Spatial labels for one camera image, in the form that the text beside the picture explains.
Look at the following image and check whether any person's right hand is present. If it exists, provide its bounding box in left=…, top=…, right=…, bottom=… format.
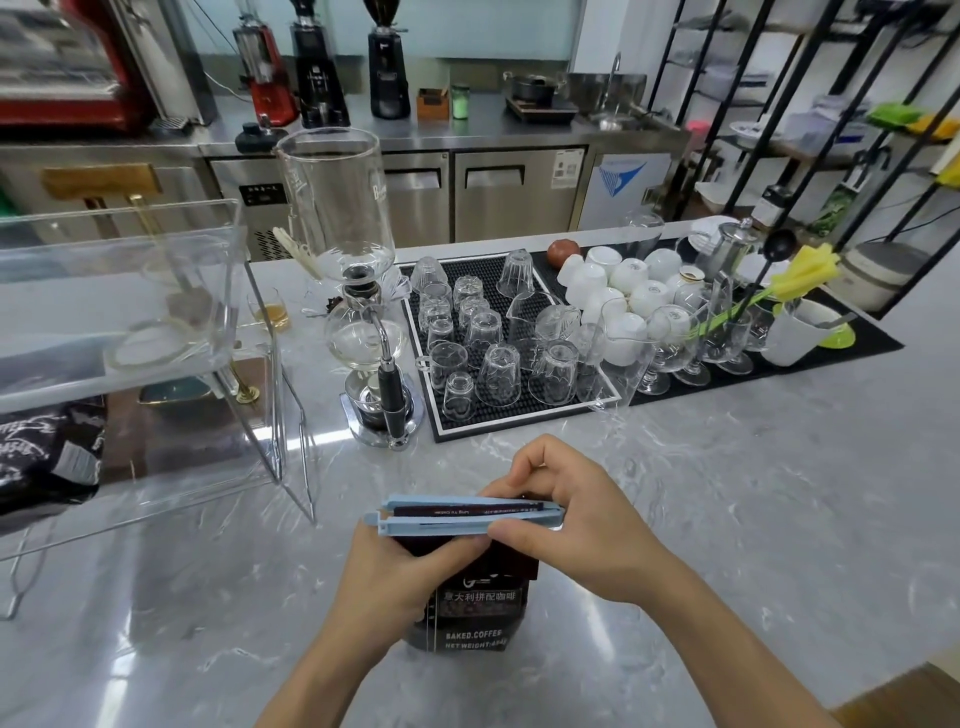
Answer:
left=479, top=433, right=680, bottom=609

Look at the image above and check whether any person's left hand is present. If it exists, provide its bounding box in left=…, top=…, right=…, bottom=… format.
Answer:
left=322, top=518, right=494, bottom=663

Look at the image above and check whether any blue sealing clip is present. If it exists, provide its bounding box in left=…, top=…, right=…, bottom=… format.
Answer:
left=365, top=493, right=566, bottom=538

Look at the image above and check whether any plain black coffee bag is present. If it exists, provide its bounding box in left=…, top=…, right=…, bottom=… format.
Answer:
left=397, top=503, right=541, bottom=654

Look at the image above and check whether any coffee bag with orange label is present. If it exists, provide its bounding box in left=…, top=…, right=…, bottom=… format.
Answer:
left=0, top=397, right=108, bottom=519

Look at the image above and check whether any clear acrylic shelf rack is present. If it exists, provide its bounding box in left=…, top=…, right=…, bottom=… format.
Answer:
left=0, top=198, right=318, bottom=624

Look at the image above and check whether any person's left forearm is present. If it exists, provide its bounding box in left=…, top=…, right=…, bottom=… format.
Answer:
left=254, top=637, right=399, bottom=728

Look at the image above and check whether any person's right forearm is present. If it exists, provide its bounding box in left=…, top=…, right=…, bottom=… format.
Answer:
left=637, top=554, right=841, bottom=728

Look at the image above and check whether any glass siphon coffee maker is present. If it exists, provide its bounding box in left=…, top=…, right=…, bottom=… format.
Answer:
left=273, top=127, right=425, bottom=453

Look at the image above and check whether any red coffee grinder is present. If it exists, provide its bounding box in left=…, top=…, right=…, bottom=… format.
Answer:
left=232, top=0, right=300, bottom=129

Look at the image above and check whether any black white-edged bar mat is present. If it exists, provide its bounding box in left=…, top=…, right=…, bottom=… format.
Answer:
left=397, top=251, right=625, bottom=444

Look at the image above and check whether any clear stemmed glass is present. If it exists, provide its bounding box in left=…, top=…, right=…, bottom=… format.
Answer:
left=637, top=303, right=699, bottom=397
left=708, top=299, right=755, bottom=376
left=742, top=296, right=778, bottom=354
left=674, top=314, right=721, bottom=388

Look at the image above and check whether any tall clear glass pitcher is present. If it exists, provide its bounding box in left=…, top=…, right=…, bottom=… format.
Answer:
left=588, top=296, right=676, bottom=412

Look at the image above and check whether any cluster of upturned glass cups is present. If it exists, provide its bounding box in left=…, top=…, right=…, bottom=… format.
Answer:
left=408, top=248, right=601, bottom=423

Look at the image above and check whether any glass serving jug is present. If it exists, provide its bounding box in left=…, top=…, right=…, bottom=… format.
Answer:
left=506, top=288, right=583, bottom=346

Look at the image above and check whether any pile of white ceramic cups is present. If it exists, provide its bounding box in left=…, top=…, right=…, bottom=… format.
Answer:
left=556, top=245, right=714, bottom=369

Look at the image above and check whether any white ceramic mug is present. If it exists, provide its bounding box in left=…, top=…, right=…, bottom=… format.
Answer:
left=764, top=298, right=845, bottom=369

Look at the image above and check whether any teal ceramic dish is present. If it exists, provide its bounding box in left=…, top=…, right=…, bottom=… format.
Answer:
left=137, top=377, right=215, bottom=406

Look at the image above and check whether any glass dish with brown spices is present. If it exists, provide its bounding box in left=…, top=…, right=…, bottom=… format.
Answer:
left=303, top=284, right=354, bottom=316

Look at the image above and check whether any small glass of amber liquid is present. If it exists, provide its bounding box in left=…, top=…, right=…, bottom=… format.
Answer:
left=247, top=288, right=292, bottom=334

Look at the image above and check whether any wide clear glass tumbler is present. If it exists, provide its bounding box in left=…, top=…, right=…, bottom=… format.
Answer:
left=623, top=209, right=667, bottom=256

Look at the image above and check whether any steel french press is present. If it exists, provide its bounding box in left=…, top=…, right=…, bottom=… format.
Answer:
left=697, top=217, right=763, bottom=290

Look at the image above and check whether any long plain black bar mat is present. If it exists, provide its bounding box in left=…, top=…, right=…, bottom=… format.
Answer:
left=536, top=247, right=905, bottom=410

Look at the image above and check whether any stack of white saucers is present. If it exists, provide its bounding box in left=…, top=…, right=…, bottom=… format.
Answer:
left=688, top=215, right=740, bottom=249

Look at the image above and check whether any stainless steel counter cabinet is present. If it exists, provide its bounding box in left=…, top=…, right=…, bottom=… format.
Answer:
left=0, top=93, right=691, bottom=260

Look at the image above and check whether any white panel with blue mark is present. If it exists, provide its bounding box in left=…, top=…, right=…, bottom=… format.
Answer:
left=578, top=152, right=673, bottom=230

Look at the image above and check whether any cream stirring paddle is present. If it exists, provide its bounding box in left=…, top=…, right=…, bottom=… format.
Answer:
left=271, top=224, right=324, bottom=283

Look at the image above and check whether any dark glass bottle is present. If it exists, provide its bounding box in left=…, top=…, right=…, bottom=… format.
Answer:
left=749, top=179, right=796, bottom=230

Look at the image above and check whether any white rice cooker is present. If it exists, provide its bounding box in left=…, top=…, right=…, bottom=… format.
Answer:
left=832, top=239, right=931, bottom=313

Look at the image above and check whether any black induction cooker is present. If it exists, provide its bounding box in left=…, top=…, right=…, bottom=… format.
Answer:
left=503, top=95, right=580, bottom=125

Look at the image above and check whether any brass drip stand wooden base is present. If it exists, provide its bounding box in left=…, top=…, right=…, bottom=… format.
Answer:
left=101, top=193, right=275, bottom=481

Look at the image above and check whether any black cooking pot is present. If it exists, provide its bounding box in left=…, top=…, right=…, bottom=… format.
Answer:
left=502, top=71, right=568, bottom=108

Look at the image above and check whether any chrome sink faucet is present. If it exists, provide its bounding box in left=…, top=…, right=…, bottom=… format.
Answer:
left=592, top=50, right=639, bottom=129

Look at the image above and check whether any black tamper station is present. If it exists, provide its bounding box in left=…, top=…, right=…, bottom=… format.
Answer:
left=234, top=113, right=290, bottom=155

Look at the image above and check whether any black metal shelf rack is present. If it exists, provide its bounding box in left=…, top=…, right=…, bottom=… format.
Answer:
left=644, top=0, right=960, bottom=316

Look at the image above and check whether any wooden chair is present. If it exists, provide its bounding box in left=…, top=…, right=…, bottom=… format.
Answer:
left=41, top=163, right=165, bottom=241

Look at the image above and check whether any black grinder dark hopper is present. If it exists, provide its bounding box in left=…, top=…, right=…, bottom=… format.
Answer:
left=363, top=0, right=412, bottom=121

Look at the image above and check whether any green cloth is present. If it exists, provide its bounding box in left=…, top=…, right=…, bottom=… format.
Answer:
left=866, top=101, right=925, bottom=129

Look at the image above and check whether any black grinder clear hopper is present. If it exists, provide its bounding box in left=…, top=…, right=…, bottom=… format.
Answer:
left=290, top=0, right=352, bottom=130

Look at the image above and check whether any yellow cloth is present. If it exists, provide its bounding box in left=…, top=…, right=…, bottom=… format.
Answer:
left=911, top=113, right=960, bottom=144

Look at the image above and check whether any steel water boiler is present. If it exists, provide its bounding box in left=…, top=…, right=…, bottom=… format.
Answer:
left=112, top=0, right=219, bottom=129

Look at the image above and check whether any red espresso machine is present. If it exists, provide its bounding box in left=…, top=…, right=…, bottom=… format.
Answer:
left=0, top=0, right=155, bottom=133

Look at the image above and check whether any yellow sponge brush green handle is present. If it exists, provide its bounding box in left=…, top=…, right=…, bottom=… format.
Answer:
left=686, top=242, right=843, bottom=343

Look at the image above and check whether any black long-handled ladle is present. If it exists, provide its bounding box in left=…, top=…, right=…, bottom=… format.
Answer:
left=731, top=228, right=800, bottom=316

